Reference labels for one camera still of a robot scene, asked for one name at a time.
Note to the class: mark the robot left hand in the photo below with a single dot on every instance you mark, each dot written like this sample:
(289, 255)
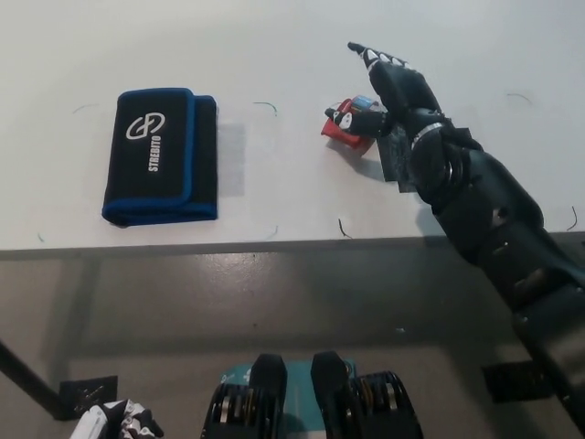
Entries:
(119, 423)

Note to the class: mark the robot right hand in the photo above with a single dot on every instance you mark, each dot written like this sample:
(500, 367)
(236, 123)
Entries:
(402, 91)

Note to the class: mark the red tape dispenser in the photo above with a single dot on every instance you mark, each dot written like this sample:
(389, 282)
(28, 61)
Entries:
(338, 136)

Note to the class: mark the black tape patch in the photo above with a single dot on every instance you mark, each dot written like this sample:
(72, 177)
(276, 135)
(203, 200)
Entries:
(395, 160)

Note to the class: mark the black table leg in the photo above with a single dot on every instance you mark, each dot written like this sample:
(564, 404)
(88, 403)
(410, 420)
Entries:
(25, 375)

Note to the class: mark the black blue-trimmed fabric pouch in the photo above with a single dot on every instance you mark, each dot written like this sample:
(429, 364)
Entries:
(151, 183)

